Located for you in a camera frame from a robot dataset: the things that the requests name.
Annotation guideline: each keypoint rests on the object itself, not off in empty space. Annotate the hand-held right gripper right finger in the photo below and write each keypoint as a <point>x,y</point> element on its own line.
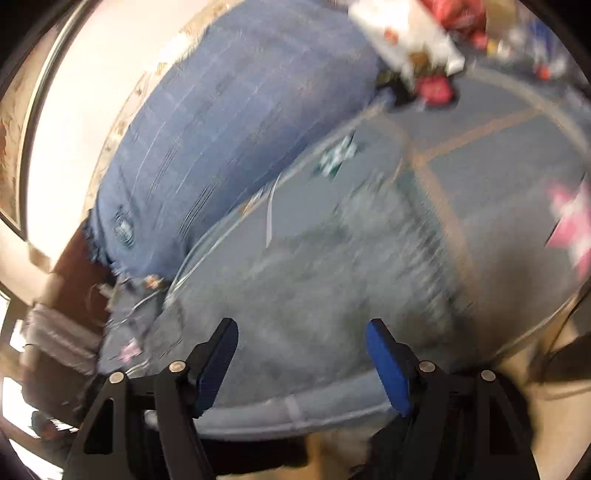
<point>388,369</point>

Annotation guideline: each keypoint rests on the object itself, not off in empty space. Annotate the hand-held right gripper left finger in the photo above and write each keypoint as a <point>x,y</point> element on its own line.
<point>216,364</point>

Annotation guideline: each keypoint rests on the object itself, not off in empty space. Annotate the grey denim pants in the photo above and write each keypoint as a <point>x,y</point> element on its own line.
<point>323,277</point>

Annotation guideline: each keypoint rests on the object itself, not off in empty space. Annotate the brown wooden cabinet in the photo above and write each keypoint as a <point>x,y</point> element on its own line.
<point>69,286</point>

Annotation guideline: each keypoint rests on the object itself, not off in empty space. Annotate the grey star-print bed sheet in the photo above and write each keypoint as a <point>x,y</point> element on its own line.
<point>485,184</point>

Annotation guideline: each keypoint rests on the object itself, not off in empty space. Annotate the blue plaid quilt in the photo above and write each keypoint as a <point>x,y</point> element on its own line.
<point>221,129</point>

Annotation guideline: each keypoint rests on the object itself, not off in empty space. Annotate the small red device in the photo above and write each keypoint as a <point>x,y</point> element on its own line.
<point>434,90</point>

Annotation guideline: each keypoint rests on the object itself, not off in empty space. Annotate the white paper bag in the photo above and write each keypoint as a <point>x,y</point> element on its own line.
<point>406,34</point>

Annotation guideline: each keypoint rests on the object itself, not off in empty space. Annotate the red plastic bag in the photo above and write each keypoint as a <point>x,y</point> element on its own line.
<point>455,16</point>

